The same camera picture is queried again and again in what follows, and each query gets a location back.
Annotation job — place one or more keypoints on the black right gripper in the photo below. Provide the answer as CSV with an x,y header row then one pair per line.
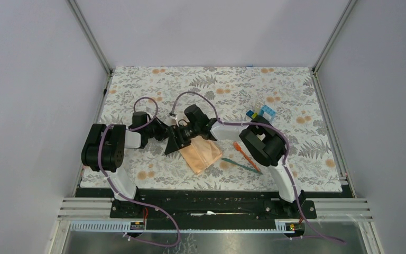
x,y
174,143

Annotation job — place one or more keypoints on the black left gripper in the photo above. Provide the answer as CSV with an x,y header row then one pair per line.
x,y
163,128

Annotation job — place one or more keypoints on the peach satin napkin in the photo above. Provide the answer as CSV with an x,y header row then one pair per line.
x,y
200,154

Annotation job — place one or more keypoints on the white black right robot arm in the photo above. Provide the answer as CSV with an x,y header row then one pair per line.
x,y
266,144

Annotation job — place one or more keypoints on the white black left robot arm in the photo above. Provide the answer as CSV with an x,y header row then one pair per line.
x,y
105,147

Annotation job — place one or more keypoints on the orange plastic fork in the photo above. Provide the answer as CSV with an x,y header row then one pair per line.
x,y
240,150

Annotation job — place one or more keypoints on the floral patterned table mat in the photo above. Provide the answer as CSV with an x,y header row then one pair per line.
x,y
228,92

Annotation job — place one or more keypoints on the colourful toy brick pile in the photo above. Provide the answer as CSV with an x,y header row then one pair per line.
x,y
263,110

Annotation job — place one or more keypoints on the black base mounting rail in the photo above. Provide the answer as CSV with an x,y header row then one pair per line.
x,y
203,210

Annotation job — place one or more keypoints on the left aluminium frame post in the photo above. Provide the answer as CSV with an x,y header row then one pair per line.
x,y
89,35

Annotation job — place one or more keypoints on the aluminium frame post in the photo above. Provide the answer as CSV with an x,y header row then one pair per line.
x,y
89,35
333,36

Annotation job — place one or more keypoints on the right aluminium frame post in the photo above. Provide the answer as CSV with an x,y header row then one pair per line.
x,y
333,36

